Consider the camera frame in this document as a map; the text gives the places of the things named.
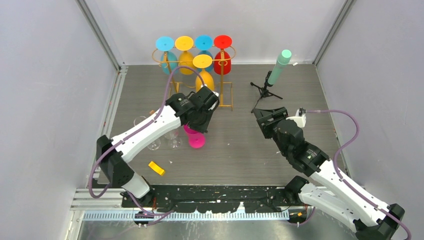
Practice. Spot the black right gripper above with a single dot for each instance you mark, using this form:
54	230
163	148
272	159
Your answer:
262	116

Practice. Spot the yellow wine glass back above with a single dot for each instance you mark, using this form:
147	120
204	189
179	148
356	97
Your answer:
184	44

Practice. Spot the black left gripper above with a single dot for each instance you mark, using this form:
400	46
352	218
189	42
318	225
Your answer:
203	128

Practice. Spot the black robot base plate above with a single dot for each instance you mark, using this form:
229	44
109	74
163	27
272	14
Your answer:
219	199

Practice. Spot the aluminium frame rail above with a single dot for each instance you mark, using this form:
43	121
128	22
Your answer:
115	206

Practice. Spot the mint green bottle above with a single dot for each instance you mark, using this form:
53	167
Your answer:
282	60

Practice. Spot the yellow wine glass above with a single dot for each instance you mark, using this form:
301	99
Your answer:
184	44
202	62

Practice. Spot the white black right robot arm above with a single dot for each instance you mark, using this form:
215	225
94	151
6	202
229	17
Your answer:
368	217

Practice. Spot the small black tripod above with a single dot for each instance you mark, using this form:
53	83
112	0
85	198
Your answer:
263	91

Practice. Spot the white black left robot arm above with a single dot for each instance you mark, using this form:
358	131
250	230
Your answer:
114	154

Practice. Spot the blue wine glass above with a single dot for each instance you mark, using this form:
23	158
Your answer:
168	59
204	43

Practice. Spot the pink wine glass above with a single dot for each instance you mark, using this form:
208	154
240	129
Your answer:
195	139

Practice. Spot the yellow block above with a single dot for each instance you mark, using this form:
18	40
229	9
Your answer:
156	168

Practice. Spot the yellow wine glass front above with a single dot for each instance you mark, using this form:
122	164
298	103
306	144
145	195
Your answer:
202	62

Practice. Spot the red wine glass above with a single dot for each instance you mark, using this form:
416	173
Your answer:
222	60

